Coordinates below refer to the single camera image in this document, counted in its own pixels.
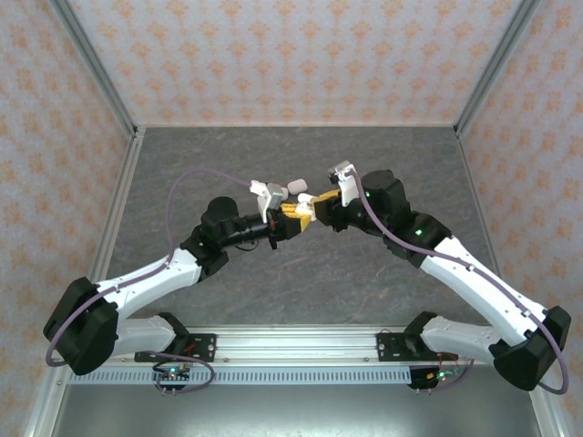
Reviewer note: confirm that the long aluminium mounting rail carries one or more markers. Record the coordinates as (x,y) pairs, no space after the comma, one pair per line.
(296,346)

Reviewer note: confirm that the aluminium table edge extrusion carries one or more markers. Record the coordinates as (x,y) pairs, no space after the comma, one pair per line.
(109,227)
(486,227)

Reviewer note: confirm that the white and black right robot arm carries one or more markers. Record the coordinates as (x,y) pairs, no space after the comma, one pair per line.
(478,282)

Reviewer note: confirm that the pinkish white earbud charging case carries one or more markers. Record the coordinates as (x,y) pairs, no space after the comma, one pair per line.
(297,185)

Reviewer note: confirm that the aluminium frame post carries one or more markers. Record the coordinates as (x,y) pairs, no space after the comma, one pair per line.
(43,409)
(545,409)
(99,68)
(493,68)

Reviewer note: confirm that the small circuit board with LEDs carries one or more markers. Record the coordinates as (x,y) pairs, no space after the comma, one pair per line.
(423,378)
(172,374)

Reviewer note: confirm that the grey metal plate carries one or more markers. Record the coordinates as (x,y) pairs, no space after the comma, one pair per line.
(296,414)

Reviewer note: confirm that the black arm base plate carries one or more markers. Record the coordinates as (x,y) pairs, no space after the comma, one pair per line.
(391,348)
(205,348)

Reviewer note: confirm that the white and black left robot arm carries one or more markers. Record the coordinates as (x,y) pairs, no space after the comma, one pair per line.
(150,277)

